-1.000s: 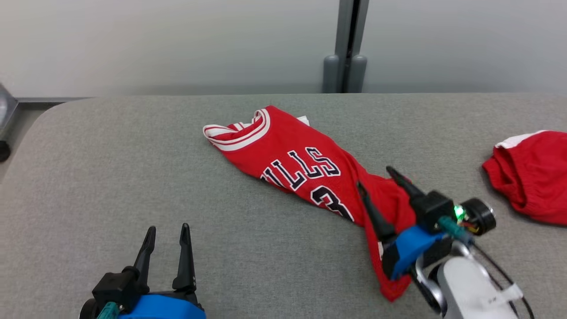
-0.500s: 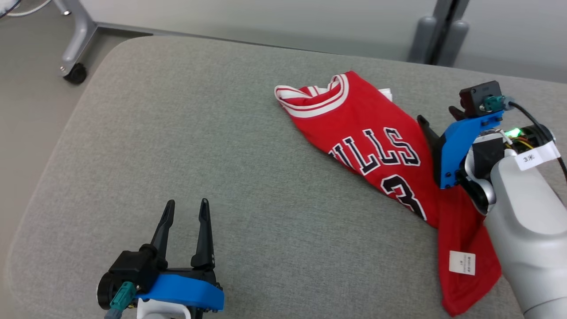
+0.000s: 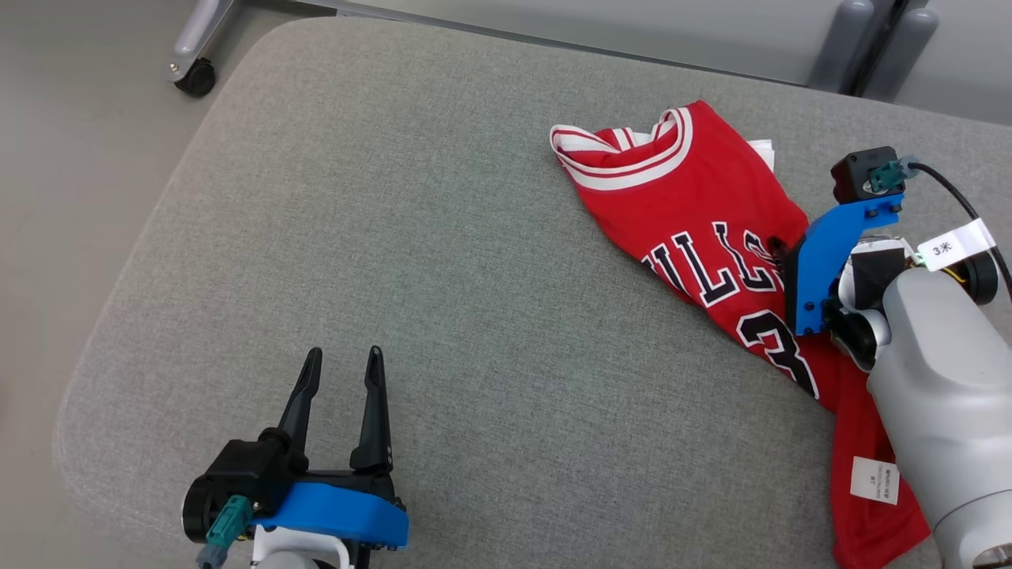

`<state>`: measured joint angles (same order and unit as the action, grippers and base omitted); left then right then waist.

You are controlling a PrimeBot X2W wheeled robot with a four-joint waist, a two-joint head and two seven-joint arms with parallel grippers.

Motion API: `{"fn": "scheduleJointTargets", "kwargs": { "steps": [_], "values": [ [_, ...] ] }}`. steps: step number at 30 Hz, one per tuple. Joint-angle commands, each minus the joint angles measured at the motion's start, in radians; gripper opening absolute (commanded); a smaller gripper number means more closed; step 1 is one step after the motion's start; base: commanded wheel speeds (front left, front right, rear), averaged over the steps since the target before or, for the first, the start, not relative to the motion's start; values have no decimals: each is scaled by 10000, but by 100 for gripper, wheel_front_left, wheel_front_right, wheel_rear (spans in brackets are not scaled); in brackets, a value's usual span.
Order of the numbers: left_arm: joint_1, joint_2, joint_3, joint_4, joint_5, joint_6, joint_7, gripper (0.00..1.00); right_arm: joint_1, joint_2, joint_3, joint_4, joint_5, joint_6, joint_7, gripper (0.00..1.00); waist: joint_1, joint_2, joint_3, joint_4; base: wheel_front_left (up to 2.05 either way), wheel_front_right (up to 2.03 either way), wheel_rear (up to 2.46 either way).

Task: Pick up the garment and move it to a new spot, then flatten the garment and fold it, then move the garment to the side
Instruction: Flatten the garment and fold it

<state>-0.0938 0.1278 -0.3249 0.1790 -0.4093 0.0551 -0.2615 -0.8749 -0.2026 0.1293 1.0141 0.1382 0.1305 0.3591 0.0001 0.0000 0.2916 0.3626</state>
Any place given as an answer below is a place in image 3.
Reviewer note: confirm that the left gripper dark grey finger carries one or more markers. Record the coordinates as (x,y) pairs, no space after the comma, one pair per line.
(304,403)
(374,419)

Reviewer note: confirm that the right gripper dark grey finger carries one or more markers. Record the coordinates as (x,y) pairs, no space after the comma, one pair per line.
(779,249)

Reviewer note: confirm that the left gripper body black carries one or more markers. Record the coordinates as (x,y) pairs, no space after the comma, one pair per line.
(348,478)

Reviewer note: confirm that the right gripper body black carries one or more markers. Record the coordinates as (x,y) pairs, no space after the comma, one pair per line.
(794,292)

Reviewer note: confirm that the red basketball jersey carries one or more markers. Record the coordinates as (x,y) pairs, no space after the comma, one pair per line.
(696,213)

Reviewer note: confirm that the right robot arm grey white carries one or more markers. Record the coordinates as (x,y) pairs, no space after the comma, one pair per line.
(941,379)

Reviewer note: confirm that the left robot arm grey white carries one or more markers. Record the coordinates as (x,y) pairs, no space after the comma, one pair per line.
(296,553)

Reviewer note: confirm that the black caster wheel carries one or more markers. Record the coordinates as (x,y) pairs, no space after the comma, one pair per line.
(196,77)

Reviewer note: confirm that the left wrist blue camera bracket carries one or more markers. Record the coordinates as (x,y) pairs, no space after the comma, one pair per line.
(340,514)

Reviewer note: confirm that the wrist blue camera bracket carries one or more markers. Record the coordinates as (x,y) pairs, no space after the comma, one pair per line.
(830,253)
(340,514)

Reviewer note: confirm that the right wrist blue camera bracket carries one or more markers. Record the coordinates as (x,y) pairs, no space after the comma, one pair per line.
(830,253)

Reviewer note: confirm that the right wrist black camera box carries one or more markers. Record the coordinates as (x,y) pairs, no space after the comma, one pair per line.
(858,174)

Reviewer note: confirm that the grey partition post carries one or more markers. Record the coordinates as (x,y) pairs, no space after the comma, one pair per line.
(870,43)

